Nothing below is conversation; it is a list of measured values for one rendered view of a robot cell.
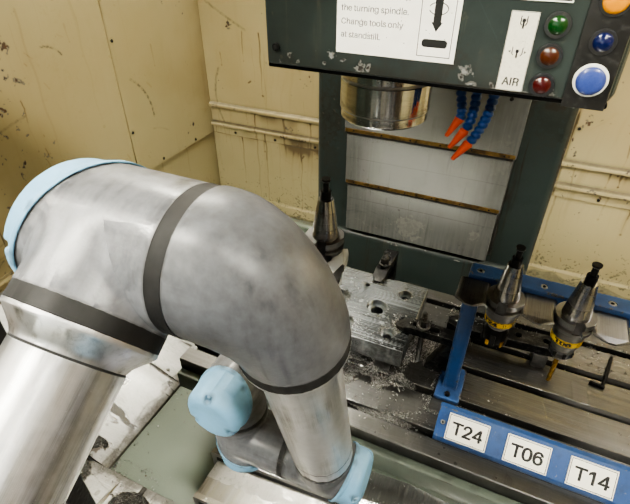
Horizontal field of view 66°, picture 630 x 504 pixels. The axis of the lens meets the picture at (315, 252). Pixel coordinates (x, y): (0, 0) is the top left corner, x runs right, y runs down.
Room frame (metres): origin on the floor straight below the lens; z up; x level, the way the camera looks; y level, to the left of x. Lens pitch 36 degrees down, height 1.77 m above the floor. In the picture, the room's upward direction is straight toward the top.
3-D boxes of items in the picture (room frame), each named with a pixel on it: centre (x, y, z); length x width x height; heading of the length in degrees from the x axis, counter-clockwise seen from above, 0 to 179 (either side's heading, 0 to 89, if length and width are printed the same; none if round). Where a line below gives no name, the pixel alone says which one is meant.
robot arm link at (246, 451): (0.39, 0.09, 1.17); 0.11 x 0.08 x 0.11; 66
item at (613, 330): (0.56, -0.48, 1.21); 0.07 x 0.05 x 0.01; 155
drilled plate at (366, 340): (0.88, -0.10, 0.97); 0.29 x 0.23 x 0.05; 65
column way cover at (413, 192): (1.26, -0.31, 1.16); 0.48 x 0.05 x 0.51; 65
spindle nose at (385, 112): (0.86, -0.13, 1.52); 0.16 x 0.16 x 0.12
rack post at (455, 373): (0.70, -0.30, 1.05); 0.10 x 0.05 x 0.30; 155
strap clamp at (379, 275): (1.01, -0.19, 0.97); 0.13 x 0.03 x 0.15; 155
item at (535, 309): (0.60, -0.38, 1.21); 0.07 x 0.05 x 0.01; 155
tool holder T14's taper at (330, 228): (0.66, -0.02, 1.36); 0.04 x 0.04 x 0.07
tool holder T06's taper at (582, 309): (0.58, -0.43, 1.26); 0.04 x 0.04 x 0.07
